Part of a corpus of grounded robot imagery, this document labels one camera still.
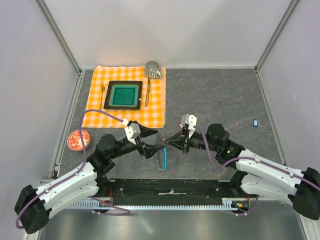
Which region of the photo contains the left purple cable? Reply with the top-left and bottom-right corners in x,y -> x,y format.
15,109 -> 132,230

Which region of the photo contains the blue tag key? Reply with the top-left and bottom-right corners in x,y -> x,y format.
252,118 -> 262,128

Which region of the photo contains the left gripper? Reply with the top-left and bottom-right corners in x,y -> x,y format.
109,120 -> 165,159

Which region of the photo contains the orange white checkered cloth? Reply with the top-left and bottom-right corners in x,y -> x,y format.
85,65 -> 166,128

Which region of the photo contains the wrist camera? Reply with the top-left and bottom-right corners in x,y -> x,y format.
181,113 -> 197,131
122,118 -> 141,145

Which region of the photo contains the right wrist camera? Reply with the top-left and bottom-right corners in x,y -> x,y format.
181,113 -> 197,131

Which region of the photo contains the purple cable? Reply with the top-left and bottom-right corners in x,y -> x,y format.
15,109 -> 132,230
193,126 -> 320,217

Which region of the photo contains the red white patterned bowl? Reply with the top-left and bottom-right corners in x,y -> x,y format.
66,130 -> 91,152

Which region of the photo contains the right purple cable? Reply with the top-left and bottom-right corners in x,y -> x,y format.
193,126 -> 320,217

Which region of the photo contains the gold fork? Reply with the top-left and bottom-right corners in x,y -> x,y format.
99,82 -> 106,111

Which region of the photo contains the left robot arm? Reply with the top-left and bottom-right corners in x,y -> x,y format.
14,121 -> 165,235

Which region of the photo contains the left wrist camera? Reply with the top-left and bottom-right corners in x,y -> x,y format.
122,118 -> 141,145

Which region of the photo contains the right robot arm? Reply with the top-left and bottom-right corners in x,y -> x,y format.
165,123 -> 320,221

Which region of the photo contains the grey striped mug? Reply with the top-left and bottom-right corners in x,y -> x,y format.
144,61 -> 162,79

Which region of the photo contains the gold knife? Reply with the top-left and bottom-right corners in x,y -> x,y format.
144,78 -> 151,108

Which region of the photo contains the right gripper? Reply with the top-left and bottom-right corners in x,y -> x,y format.
164,125 -> 220,154

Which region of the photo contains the black green square plate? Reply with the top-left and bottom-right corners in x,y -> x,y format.
103,80 -> 143,110

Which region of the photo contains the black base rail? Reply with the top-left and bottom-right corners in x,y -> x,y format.
98,178 -> 247,207

